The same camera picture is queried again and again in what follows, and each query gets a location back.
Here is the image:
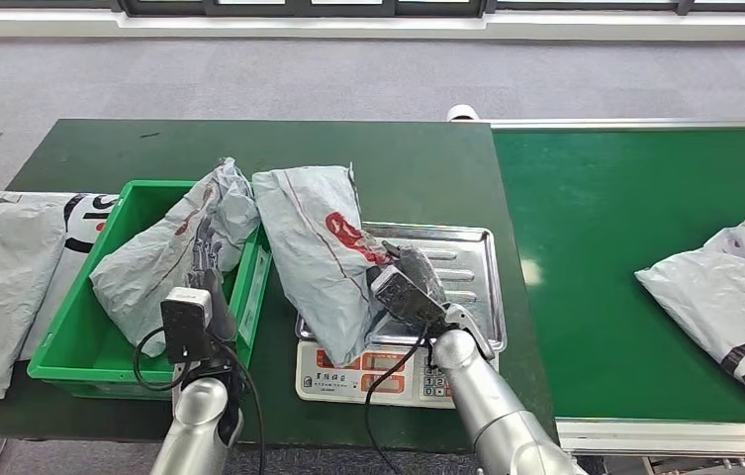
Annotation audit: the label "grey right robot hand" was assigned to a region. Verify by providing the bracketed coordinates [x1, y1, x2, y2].
[381, 240, 450, 308]

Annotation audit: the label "grey mailer bag red print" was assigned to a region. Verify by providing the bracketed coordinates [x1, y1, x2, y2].
[251, 163, 393, 368]
[88, 156, 262, 358]

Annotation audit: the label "white mailer bag QR codes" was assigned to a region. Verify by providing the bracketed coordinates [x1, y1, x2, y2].
[633, 201, 745, 425]

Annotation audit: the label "white scale with steel tray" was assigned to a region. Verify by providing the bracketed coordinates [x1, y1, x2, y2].
[294, 223, 509, 411]

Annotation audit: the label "white mailer bag black print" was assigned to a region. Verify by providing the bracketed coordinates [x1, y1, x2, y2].
[0, 189, 118, 362]

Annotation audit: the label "green plastic crate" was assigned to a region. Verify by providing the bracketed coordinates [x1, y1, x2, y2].
[26, 179, 274, 401]

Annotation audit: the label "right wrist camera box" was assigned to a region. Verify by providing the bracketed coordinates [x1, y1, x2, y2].
[369, 263, 448, 330]

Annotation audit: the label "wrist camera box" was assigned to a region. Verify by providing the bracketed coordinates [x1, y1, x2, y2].
[369, 263, 448, 330]
[159, 287, 214, 365]

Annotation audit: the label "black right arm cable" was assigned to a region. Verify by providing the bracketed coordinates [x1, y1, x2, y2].
[363, 324, 432, 475]

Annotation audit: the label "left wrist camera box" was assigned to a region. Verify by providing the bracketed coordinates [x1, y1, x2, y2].
[159, 287, 214, 365]

